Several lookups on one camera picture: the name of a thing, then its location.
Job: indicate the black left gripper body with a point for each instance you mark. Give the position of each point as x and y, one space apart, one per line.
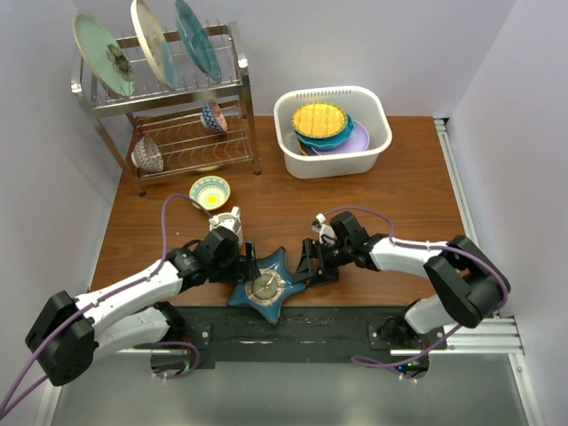
228 270

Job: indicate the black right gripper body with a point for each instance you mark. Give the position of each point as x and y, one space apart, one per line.
330 257

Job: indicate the dark blue bottom plate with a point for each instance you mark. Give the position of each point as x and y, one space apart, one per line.
305 150

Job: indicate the teal dotted scalloped plate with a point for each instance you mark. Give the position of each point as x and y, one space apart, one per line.
331 142

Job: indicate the lilac purple plate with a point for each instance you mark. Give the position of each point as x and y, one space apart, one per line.
357 142

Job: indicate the orange woven pattern plate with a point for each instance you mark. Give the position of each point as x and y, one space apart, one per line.
319 120

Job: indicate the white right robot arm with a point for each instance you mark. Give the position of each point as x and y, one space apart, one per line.
468 286

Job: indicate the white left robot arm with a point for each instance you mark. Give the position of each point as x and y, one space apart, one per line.
72 332

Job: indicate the white plastic bin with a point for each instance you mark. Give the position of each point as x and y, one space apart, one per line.
365 108

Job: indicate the dark blue star plate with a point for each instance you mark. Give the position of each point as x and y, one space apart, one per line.
267 293

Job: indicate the white ceramic mug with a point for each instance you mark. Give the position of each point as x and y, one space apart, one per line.
237 211

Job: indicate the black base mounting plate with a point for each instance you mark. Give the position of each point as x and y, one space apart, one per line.
303 334

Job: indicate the yellow blue patterned saucer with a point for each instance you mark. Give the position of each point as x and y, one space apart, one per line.
210 192

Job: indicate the grey patterned bowl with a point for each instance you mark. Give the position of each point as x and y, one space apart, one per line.
147 156

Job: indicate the blue white patterned bowl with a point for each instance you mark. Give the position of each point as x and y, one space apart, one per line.
212 117

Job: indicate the stainless steel dish rack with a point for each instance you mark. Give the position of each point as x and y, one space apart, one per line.
172 118

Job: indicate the teal plate on rack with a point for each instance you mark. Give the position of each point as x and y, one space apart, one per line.
196 42

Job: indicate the cream plate on rack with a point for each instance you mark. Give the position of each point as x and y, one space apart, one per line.
153 44

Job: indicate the mint flower plate on rack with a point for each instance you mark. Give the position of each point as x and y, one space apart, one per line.
104 55

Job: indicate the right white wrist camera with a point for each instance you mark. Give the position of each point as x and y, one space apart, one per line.
326 234

